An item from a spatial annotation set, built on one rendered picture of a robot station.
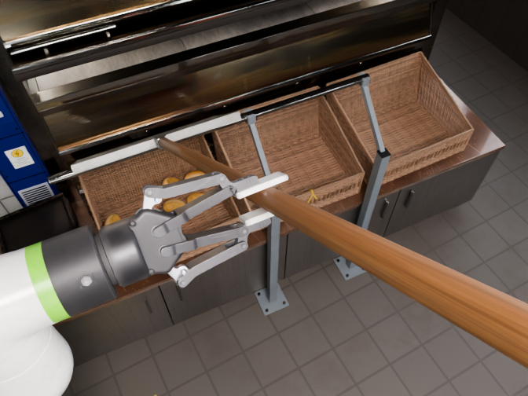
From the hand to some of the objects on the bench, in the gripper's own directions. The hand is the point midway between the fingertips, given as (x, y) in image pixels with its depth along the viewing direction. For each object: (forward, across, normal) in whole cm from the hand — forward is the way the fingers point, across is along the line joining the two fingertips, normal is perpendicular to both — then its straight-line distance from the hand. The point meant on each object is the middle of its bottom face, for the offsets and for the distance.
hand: (263, 198), depth 64 cm
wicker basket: (+59, +42, -161) cm, 177 cm away
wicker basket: (0, +41, -163) cm, 168 cm away
